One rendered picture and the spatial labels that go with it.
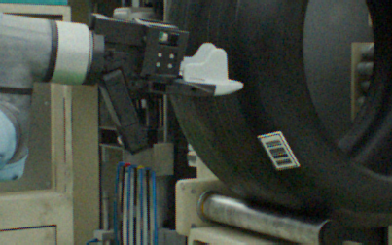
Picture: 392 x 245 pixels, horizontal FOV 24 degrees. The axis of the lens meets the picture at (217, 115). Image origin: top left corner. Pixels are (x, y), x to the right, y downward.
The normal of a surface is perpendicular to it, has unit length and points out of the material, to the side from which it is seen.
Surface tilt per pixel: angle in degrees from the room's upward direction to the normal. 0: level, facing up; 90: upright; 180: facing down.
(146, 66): 102
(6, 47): 92
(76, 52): 87
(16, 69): 93
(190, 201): 90
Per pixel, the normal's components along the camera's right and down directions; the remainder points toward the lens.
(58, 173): -0.85, 0.04
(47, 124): 0.52, 0.04
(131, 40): 0.36, 0.26
